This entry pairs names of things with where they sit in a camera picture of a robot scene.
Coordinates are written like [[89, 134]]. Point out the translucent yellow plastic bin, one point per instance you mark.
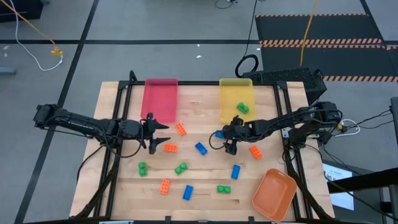
[[233, 96]]

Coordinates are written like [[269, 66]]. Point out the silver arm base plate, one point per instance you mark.
[[286, 133]]

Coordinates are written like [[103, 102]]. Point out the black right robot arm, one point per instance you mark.
[[280, 123]]

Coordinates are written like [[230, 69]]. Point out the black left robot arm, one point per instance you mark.
[[77, 123]]

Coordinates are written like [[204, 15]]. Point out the translucent pink plastic bin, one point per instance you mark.
[[160, 102]]

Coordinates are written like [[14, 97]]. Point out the orange plastic bowl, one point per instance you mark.
[[273, 196]]

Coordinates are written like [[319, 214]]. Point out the white paper sheet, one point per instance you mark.
[[342, 200]]

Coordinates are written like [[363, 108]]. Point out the black metal beam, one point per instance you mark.
[[367, 180]]

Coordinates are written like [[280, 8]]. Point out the black cabinet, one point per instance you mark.
[[18, 11]]

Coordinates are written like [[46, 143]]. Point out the orange toy brick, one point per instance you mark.
[[164, 186], [181, 128], [170, 148], [256, 152]]

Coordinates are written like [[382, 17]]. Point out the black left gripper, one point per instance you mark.
[[151, 133]]

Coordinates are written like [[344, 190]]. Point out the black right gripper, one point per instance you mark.
[[242, 130]]

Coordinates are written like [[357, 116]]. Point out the black hazard-striped floor mat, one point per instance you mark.
[[342, 28], [342, 62]]

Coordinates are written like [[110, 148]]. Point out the green toy brick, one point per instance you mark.
[[181, 168], [224, 189], [142, 169], [242, 108]]

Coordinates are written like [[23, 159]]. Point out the black aluminium table frame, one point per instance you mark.
[[202, 83]]

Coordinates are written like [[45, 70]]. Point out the blue toy brick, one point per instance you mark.
[[235, 171], [187, 192], [201, 148], [219, 135]]

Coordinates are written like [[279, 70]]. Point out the black vertical pole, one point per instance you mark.
[[395, 124]]

